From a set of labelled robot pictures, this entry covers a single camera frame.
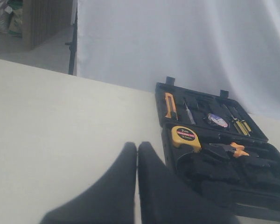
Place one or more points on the orange handled pliers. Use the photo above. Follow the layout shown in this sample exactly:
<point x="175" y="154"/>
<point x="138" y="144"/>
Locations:
<point x="236" y="149"/>

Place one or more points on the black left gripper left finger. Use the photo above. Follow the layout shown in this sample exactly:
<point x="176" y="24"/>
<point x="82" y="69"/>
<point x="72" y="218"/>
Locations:
<point x="110" y="200"/>

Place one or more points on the white backdrop cloth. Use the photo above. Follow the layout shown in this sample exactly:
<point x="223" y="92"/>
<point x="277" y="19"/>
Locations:
<point x="206" y="45"/>

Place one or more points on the yellow utility knife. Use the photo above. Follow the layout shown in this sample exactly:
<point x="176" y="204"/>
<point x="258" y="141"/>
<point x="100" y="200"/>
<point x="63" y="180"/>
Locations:
<point x="171" y="108"/>

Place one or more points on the black plastic tool case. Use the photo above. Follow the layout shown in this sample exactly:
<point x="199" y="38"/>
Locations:
<point x="249" y="186"/>

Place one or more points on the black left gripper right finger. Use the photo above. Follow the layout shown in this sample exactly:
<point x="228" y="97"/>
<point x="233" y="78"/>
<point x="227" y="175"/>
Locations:
<point x="165" y="199"/>

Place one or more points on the clear tester screwdriver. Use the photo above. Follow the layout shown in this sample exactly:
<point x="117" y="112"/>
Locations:
<point x="191" y="118"/>

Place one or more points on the brown wooden cabinet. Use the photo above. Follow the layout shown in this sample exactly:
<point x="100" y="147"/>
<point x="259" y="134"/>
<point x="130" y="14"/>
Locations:
<point x="43" y="19"/>

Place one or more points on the black backdrop stand pole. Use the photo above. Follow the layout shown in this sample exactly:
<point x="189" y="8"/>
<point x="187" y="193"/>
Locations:
<point x="73" y="48"/>

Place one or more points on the yellow tape measure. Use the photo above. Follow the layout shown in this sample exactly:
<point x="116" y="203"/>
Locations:
<point x="184" y="136"/>

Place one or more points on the PVC insulating tape roll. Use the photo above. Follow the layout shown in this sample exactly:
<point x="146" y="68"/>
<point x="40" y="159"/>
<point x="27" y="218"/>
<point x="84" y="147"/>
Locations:
<point x="215" y="120"/>

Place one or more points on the green white bag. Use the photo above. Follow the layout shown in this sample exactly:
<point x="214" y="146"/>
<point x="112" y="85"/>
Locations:
<point x="15" y="26"/>

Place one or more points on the yellow black screwdriver small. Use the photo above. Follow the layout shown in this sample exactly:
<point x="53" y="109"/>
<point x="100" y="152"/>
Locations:
<point x="242" y="121"/>

